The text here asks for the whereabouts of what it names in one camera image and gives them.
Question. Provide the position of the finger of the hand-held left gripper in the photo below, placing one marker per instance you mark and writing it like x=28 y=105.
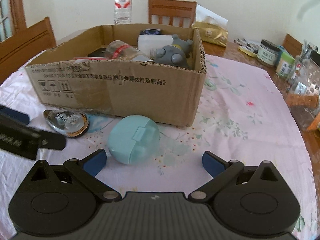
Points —
x=20 y=140
x=17 y=116

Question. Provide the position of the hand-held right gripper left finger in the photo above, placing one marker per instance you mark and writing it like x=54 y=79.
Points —
x=96 y=163

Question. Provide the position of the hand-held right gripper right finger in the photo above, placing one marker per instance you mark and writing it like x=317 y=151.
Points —
x=212 y=166

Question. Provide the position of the light blue round case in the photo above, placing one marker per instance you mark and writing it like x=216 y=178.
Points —
x=130 y=140

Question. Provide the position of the clear black correction tape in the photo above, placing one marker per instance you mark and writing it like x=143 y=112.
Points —
x=67 y=122

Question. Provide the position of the cardboard box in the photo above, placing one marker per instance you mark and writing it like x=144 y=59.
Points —
x=100 y=92

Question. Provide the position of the grey toy figure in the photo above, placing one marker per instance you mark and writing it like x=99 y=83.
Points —
x=172 y=53

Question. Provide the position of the pink floral tablecloth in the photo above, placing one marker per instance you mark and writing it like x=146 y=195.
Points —
x=237 y=120

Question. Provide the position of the wide wooden chair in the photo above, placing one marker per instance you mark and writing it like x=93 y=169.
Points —
x=25 y=45

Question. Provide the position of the pink flat packet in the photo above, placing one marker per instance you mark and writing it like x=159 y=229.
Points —
x=87 y=58

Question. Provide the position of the black wallet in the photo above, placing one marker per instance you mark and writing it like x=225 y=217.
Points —
x=97 y=53

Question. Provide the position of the wooden door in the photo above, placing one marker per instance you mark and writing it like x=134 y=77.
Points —
x=18 y=10

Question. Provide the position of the orange packet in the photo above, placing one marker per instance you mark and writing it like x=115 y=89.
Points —
x=315 y=123

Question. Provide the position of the clear plastic bag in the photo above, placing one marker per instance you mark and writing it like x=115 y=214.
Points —
x=305 y=97

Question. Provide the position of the green lid jar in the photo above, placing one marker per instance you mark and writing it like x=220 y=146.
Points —
x=285 y=66

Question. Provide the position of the small printed packets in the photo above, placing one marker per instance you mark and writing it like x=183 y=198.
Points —
x=246 y=47

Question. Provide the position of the glass jar dark lid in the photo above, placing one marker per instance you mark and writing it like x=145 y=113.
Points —
x=268 y=53

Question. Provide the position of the small clear bottle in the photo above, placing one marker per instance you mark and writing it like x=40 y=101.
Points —
x=297 y=68

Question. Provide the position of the gold foil bag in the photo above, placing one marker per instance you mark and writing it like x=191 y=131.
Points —
x=212 y=33

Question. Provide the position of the tissue box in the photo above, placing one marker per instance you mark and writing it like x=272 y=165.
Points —
x=207 y=13

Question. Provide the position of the clear water bottle red label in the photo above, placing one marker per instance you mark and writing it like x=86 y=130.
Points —
x=122 y=5

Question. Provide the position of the wooden slat-back chair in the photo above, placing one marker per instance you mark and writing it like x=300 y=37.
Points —
x=172 y=7

